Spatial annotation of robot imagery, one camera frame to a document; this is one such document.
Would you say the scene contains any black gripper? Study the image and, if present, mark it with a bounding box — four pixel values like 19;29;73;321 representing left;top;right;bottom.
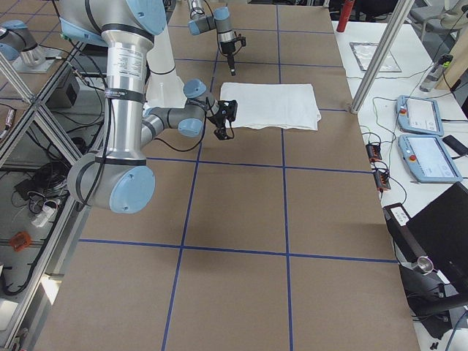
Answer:
208;100;238;140
218;34;246;76

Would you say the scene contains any white long-sleeve printed shirt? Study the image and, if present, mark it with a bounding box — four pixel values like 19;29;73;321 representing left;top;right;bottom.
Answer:
220;82;321;131

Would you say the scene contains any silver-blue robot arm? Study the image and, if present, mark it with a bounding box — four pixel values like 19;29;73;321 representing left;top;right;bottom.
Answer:
58;1;238;214
187;1;246;76

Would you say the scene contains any red bottle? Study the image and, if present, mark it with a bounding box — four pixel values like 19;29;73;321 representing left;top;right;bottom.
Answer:
336;0;355;33

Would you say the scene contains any black electronics board upper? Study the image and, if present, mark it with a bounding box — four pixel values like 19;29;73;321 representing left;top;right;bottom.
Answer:
366;143;382;162

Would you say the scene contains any black electronics board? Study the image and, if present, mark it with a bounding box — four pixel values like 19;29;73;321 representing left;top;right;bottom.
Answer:
373;170;391;192
366;143;382;162

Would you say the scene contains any black electronics board lower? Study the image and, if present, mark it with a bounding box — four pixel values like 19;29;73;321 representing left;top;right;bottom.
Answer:
373;170;391;192

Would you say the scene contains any upper blue teach pendant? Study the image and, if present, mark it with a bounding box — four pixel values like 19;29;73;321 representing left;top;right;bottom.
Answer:
396;95;444;136

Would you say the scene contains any blue teach pendant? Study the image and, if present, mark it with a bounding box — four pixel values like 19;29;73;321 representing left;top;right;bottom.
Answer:
398;135;463;184
396;95;444;136

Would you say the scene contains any lower blue teach pendant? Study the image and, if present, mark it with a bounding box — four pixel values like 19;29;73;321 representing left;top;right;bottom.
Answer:
398;135;463;184

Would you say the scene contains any black laptop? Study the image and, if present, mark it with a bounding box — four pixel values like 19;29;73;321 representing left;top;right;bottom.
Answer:
383;182;467;293

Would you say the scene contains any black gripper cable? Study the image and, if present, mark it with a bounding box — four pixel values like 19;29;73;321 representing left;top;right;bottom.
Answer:
153;120;235;153

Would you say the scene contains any white pedestal column with base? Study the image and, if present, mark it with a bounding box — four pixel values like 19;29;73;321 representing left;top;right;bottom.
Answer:
145;27;186;109

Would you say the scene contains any aluminium frame post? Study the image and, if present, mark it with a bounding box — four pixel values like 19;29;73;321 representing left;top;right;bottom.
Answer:
350;0;415;114

